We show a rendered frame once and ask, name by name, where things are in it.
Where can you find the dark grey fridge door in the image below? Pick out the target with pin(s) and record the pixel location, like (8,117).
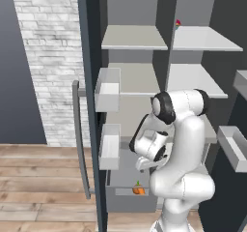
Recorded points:
(91,49)
(230,197)

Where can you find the grey door bin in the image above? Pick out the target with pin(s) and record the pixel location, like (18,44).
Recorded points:
(107,91)
(109,147)
(241,81)
(234,147)

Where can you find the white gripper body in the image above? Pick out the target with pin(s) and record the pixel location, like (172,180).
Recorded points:
(145,164)

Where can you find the grey fridge shelf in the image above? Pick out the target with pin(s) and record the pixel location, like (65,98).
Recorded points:
(133,37)
(127,116)
(209,131)
(205,39)
(193,79)
(138,78)

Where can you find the small red fruit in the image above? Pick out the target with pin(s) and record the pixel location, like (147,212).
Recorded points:
(177,23)

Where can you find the orange carrot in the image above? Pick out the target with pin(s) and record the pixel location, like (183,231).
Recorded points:
(139,189)

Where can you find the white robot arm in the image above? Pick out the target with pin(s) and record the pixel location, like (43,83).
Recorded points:
(180,165)

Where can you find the dark grey open fridge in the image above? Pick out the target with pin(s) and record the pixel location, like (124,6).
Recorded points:
(135,4)

